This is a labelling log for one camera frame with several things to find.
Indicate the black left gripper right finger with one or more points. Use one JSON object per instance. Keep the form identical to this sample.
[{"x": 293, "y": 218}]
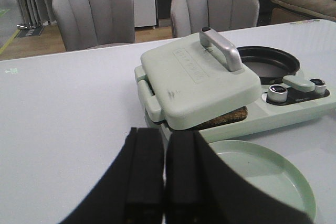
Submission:
[{"x": 201, "y": 188}]

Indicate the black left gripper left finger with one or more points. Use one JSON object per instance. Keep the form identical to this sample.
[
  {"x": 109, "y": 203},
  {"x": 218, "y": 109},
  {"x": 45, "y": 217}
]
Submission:
[{"x": 131, "y": 190}]

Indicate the bread slice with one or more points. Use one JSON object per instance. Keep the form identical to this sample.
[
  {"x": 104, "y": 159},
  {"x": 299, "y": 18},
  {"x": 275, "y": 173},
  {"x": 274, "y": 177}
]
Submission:
[{"x": 228, "y": 118}]

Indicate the green breakfast maker lid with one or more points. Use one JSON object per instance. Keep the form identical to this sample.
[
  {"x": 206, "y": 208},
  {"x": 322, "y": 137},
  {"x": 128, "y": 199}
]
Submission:
[{"x": 194, "y": 79}]

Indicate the green breakfast maker base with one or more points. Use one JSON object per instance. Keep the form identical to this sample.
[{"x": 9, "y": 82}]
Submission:
[{"x": 263, "y": 115}]

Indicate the light green plate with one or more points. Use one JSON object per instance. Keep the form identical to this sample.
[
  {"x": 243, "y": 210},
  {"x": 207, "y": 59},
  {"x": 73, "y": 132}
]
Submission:
[{"x": 269, "y": 172}]

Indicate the left silver control knob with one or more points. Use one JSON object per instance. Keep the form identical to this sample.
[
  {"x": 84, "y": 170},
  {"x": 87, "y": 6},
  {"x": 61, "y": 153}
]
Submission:
[{"x": 277, "y": 94}]

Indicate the silver control knob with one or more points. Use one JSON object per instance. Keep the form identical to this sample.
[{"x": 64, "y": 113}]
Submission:
[
  {"x": 319, "y": 86},
  {"x": 277, "y": 94}
]

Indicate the black round frying pan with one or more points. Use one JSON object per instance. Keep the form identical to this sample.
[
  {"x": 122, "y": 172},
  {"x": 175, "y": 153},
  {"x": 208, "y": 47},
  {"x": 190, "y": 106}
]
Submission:
[{"x": 274, "y": 66}]

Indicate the right silver control knob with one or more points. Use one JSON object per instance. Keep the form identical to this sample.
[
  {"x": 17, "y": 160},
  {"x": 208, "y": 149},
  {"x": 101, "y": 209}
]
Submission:
[{"x": 319, "y": 86}]

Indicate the left grey chair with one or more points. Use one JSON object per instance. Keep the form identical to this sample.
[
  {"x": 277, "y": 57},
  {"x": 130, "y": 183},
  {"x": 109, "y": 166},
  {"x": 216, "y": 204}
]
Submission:
[{"x": 85, "y": 24}]

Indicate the grey chair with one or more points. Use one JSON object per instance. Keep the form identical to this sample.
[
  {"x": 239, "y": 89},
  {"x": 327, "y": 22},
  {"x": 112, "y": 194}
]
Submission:
[
  {"x": 190, "y": 16},
  {"x": 85, "y": 24}
]

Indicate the right grey chair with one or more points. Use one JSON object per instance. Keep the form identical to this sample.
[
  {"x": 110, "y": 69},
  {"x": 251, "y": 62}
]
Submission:
[{"x": 190, "y": 16}]

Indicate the stanchion base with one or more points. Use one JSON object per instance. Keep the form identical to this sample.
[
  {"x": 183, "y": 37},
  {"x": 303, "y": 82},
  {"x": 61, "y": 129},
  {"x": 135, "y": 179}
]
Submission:
[{"x": 22, "y": 26}]

